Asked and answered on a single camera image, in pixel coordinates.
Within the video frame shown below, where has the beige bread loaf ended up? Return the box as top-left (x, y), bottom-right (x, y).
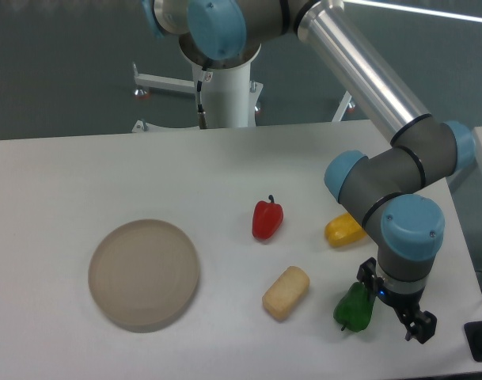
top-left (262, 266), bottom-right (310, 321)

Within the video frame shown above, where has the green bell pepper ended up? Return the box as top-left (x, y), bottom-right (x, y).
top-left (333, 282), bottom-right (375, 333)

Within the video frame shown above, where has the yellow bell pepper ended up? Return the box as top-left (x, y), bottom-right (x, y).
top-left (324, 213), bottom-right (367, 248)

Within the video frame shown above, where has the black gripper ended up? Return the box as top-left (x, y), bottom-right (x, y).
top-left (356, 257), bottom-right (437, 344)

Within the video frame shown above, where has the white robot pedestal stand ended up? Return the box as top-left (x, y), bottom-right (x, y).
top-left (132, 40), bottom-right (359, 132)

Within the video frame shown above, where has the red bell pepper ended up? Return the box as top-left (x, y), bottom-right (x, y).
top-left (252, 195), bottom-right (284, 241)

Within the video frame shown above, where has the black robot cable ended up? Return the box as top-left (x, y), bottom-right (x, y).
top-left (195, 55), bottom-right (214, 130)

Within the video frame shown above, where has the black device at table edge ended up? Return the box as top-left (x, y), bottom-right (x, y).
top-left (464, 321), bottom-right (482, 363)

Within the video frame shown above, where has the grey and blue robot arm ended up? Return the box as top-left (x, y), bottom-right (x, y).
top-left (142, 1), bottom-right (476, 343)

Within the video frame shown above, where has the round beige plate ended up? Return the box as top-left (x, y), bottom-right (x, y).
top-left (88, 219), bottom-right (200, 333)

